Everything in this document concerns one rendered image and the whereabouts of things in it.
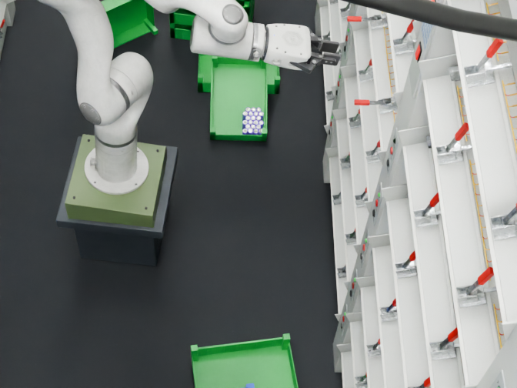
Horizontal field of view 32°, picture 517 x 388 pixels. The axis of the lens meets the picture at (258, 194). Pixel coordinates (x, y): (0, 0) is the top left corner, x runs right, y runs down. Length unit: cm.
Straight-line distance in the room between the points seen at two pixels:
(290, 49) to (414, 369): 74
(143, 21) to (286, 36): 162
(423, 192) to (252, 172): 147
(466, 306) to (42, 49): 245
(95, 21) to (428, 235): 102
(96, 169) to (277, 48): 90
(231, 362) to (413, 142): 121
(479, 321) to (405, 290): 48
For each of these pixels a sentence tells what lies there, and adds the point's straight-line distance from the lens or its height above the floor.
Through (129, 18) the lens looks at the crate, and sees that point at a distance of 356.
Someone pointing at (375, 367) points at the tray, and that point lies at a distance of 223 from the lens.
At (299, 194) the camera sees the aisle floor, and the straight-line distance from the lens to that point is 312.
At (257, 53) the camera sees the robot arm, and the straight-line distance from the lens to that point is 201.
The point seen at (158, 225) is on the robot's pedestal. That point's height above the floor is 28.
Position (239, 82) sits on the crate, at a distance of 332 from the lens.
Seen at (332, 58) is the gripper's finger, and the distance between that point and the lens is 206.
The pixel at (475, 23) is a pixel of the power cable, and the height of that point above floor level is 186.
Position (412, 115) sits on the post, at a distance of 176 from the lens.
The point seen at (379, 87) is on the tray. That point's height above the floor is 95.
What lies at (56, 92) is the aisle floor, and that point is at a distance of 341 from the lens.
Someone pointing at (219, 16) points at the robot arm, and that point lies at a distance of 193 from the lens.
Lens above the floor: 258
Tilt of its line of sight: 56 degrees down
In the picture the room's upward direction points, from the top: 5 degrees clockwise
